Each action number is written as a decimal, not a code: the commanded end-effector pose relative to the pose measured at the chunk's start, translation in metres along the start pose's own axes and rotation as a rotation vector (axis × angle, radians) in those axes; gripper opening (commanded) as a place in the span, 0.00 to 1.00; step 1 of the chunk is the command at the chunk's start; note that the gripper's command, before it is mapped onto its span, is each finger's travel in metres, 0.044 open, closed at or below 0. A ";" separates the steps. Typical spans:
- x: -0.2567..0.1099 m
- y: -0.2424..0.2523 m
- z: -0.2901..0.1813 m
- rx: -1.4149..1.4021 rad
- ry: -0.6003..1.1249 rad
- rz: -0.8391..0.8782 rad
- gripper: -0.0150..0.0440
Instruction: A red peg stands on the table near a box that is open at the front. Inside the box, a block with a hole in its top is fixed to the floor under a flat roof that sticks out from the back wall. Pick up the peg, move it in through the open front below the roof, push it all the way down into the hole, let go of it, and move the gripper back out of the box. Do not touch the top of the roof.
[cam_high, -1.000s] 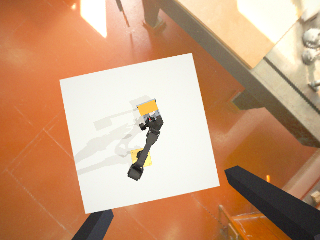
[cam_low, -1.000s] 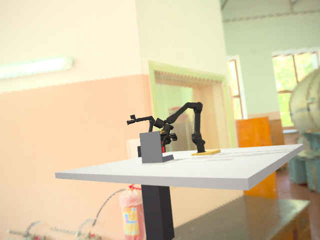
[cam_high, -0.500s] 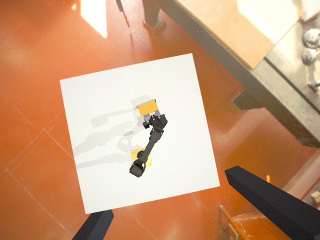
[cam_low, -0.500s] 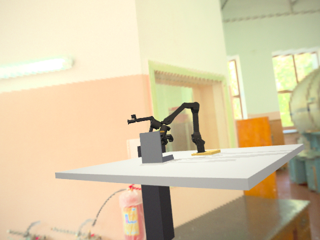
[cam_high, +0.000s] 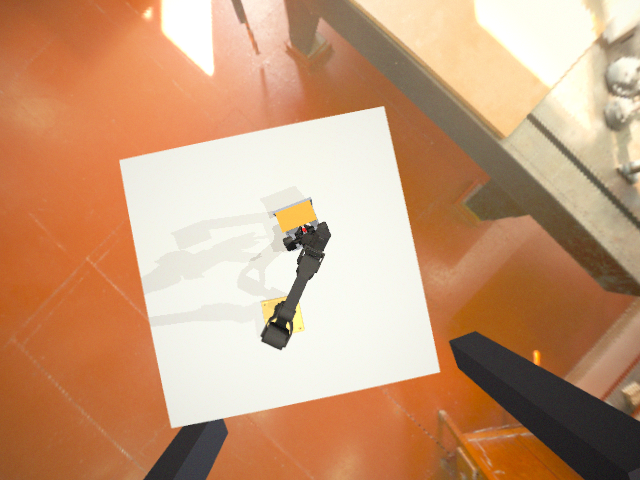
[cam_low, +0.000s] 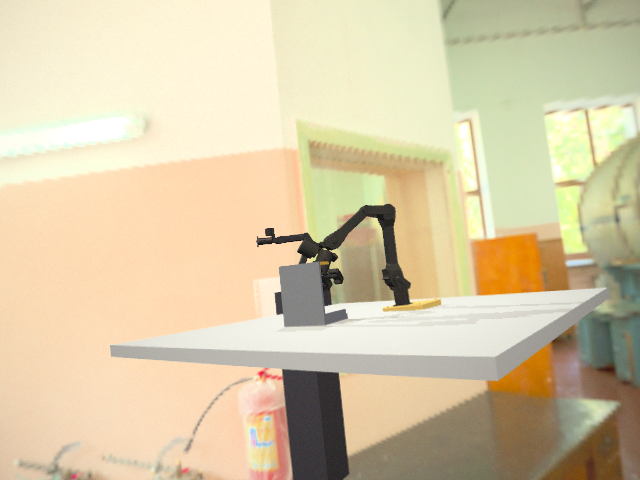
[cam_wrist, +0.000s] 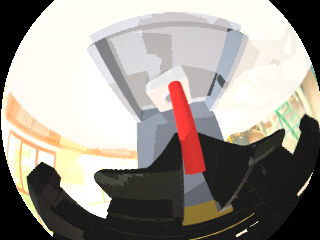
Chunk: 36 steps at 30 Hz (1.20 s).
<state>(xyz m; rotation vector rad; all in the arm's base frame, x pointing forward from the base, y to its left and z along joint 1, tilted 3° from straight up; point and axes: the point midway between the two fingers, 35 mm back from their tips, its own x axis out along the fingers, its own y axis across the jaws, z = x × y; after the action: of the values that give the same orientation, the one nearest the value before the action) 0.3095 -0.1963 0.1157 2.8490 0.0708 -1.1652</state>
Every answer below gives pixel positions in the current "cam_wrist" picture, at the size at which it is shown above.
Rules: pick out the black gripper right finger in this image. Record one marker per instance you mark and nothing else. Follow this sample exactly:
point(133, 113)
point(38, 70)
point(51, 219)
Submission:
point(227, 165)

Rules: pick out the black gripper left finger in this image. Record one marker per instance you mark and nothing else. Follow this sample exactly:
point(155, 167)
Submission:
point(163, 180)

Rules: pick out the red peg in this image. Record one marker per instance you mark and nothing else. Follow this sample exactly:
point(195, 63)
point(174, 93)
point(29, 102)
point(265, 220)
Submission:
point(190, 145)

